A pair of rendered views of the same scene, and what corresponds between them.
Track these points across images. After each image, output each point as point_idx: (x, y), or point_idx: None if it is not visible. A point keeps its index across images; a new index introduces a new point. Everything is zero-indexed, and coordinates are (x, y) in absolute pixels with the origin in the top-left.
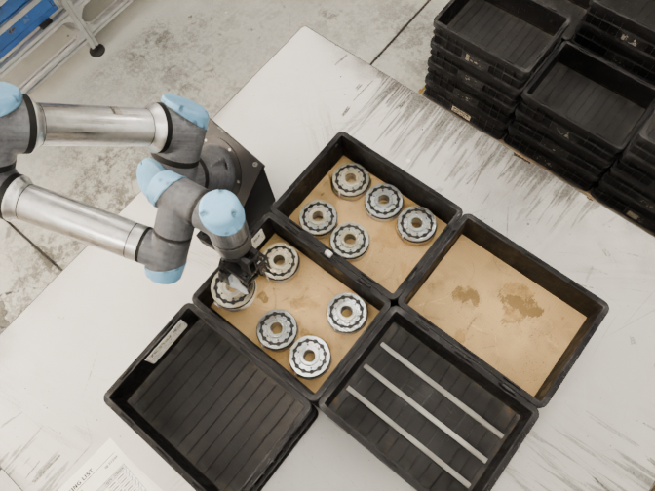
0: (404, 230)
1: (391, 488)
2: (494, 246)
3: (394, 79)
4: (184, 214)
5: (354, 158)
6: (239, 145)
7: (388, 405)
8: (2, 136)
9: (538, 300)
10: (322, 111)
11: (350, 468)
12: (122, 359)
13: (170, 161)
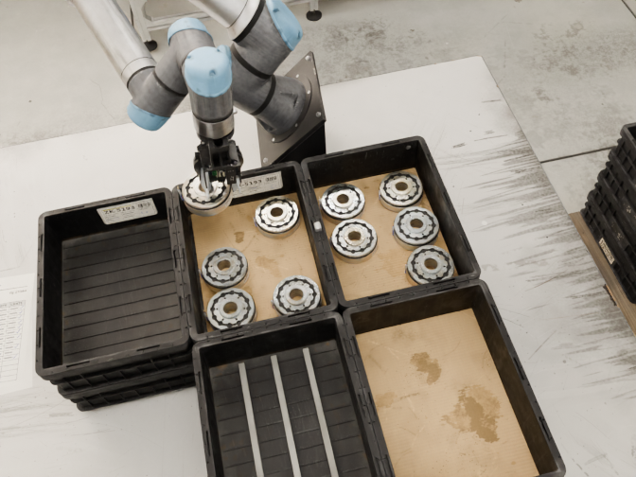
0: (414, 263)
1: None
2: (491, 336)
3: (530, 145)
4: (181, 59)
5: (420, 174)
6: (318, 92)
7: (263, 409)
8: None
9: (500, 426)
10: (436, 132)
11: (192, 452)
12: None
13: (239, 55)
